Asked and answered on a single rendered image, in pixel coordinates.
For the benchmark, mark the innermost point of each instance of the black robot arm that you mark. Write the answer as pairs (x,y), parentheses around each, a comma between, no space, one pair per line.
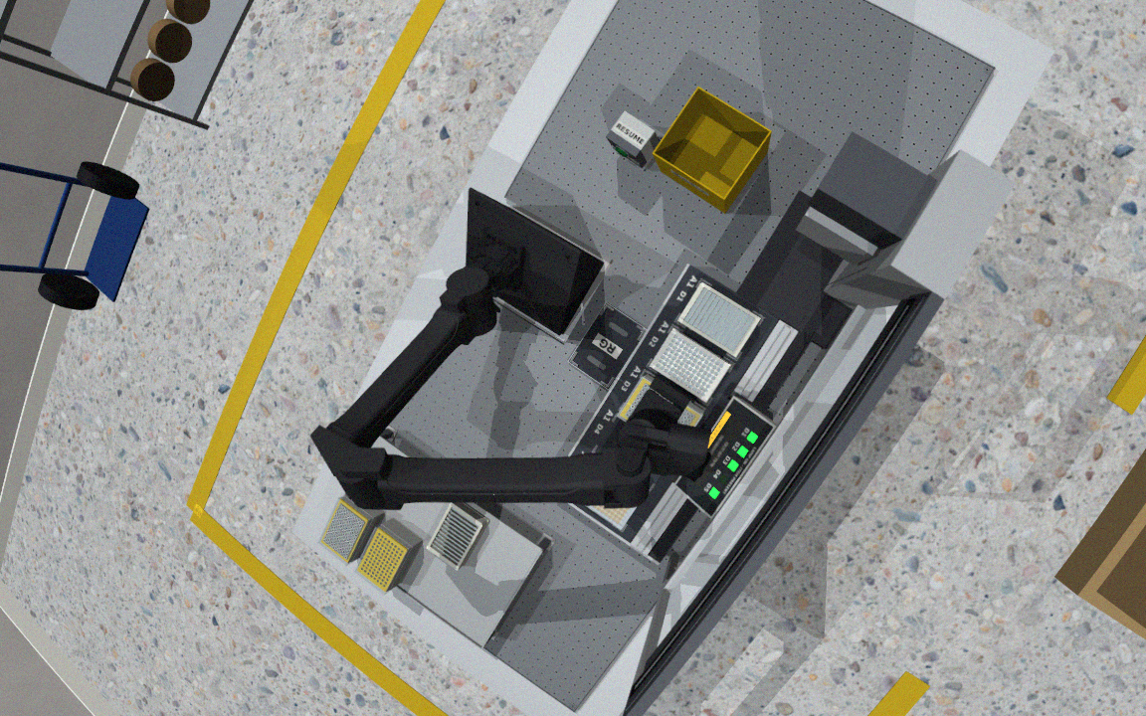
(467,308)

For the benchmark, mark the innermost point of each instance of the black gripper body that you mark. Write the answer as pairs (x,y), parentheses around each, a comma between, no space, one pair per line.
(651,402)

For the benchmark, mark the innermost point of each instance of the black rectangular nest labelled rg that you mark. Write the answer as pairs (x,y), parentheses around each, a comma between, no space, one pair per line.
(607,345)

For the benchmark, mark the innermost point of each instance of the grey multi-trough reservoir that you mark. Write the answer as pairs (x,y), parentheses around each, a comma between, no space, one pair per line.
(695,314)

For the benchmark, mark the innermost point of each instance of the yellow waste bin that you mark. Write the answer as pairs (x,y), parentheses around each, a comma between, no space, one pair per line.
(712,142)

